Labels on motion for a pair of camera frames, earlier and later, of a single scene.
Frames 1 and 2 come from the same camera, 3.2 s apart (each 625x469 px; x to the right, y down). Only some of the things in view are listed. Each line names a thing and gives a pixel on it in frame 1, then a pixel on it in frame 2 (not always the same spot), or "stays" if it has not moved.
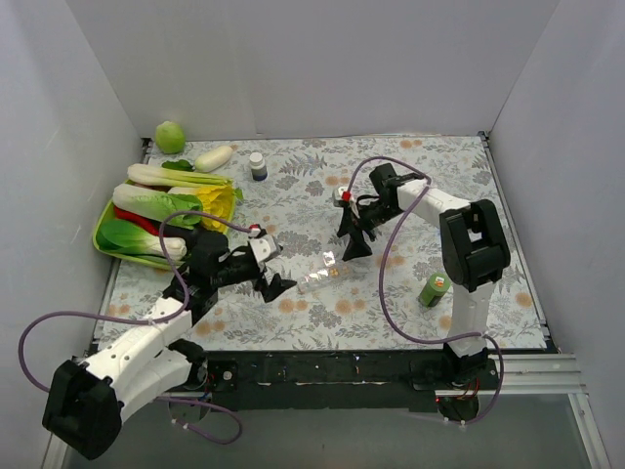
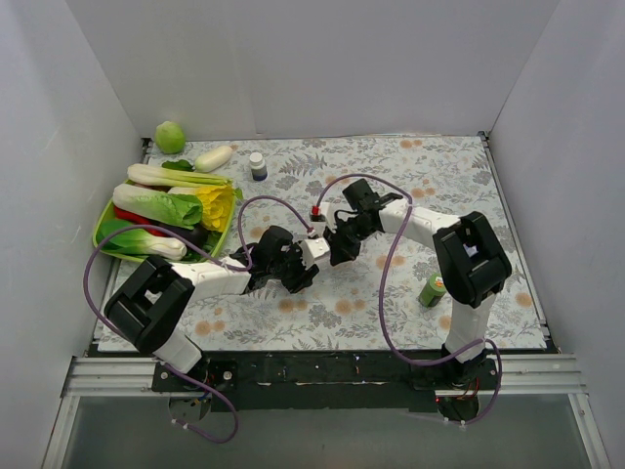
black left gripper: [264, 279] → [297, 274]
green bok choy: [125, 237] stays
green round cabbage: [170, 137] stays
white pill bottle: [258, 166] stays
